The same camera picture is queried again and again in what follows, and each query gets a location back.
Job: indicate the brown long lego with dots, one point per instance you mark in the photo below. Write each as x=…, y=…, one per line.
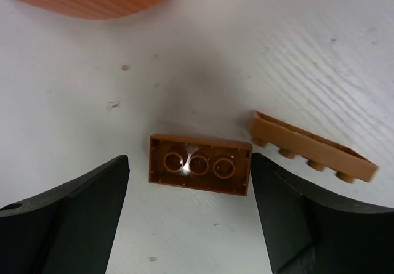
x=216, y=165
x=319, y=152

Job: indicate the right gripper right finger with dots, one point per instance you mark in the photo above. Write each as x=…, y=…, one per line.
x=309, y=229

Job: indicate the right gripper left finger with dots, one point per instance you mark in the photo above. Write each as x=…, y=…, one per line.
x=69, y=228

